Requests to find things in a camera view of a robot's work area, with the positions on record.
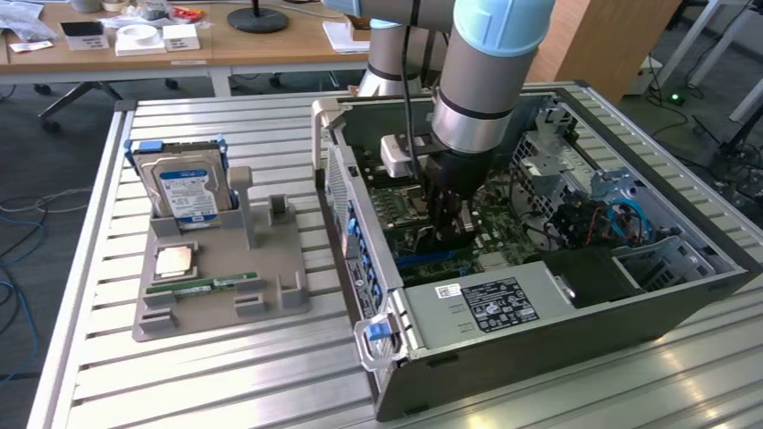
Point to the grey cup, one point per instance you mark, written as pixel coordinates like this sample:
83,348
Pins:
85,5

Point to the perforated metal drive cage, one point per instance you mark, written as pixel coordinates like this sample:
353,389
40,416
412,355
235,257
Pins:
539,187

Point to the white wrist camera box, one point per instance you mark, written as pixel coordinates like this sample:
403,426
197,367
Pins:
396,156

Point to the black lamp base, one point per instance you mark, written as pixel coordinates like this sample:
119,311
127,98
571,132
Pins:
256,21

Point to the flat white box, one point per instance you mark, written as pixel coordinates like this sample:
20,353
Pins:
143,49

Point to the grey parts rack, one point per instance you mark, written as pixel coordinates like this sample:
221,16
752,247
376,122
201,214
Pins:
208,313

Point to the open grey PC case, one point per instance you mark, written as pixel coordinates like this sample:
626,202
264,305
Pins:
536,357

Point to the hard disk blue caddy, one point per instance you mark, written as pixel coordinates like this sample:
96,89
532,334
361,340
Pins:
184,192

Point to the clear plastic bag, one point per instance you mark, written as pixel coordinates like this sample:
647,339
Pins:
24,22

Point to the CPU socket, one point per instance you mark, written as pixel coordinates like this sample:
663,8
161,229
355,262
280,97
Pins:
413,200

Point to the grey metal disk bay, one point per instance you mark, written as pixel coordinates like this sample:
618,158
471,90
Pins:
686,261

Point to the PCIe expansion slot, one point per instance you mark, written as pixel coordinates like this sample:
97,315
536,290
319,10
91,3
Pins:
417,260

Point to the blue case release tab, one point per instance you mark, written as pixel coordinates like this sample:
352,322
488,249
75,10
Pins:
375,333

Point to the white floor device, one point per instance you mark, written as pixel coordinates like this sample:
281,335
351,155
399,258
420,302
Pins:
647,78

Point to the white paper stack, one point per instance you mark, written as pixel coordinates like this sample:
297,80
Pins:
343,42

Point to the white tape roll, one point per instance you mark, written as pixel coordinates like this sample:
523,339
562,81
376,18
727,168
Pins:
136,33

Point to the small beige roll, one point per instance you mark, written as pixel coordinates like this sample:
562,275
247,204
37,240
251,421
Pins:
113,4

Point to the red white card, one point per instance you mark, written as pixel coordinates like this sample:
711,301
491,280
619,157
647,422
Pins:
29,47

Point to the wooden desk white frame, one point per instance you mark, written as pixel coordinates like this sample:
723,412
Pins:
89,60

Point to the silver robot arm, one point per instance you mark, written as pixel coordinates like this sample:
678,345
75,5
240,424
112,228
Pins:
488,67

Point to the wooden cabinet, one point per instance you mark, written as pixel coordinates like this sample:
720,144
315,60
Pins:
631,44

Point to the white labelled box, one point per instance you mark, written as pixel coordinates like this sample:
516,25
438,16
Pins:
180,38

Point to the grey power supply unit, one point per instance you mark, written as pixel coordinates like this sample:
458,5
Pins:
440,313

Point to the black case latch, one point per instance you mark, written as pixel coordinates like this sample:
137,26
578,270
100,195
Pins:
353,171

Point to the copper CPU chip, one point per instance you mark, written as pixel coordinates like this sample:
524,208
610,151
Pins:
172,261

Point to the red packet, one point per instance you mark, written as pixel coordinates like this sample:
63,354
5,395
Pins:
187,14

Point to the white box black lid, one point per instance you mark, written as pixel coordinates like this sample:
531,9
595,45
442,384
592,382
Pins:
85,42

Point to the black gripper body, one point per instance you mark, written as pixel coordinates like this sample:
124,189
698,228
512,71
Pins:
459,172

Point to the dark pouch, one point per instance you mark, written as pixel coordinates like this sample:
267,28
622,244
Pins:
153,11

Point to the black office chair base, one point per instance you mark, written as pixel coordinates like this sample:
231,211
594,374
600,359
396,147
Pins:
51,126

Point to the brown cardboard box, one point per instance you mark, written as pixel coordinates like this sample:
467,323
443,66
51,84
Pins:
357,26

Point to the green motherboard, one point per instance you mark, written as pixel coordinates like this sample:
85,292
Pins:
503,223

